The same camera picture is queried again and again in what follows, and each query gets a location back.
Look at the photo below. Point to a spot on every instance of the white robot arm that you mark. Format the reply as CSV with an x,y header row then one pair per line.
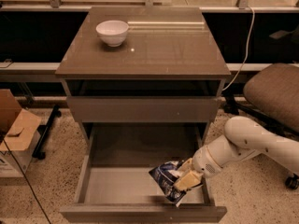
x,y
243,139

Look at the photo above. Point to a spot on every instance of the open grey lower drawer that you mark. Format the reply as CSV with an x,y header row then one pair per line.
x,y
115,184

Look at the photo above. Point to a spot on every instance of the black metal stand foot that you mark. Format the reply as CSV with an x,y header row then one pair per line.
x,y
43,130

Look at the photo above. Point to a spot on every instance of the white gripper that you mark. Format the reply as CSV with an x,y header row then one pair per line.
x,y
205,163

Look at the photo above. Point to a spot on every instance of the brown office chair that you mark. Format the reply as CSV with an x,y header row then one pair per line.
x,y
274,91

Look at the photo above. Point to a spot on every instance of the cardboard box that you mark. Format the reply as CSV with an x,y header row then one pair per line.
x,y
20,136

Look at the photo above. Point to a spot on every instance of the white ceramic bowl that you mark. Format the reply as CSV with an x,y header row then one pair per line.
x,y
112,33

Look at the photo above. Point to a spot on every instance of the blue chip bag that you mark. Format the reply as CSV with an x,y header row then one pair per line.
x,y
165,175

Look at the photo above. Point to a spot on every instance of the closed grey upper drawer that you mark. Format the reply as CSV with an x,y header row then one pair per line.
x,y
149,110

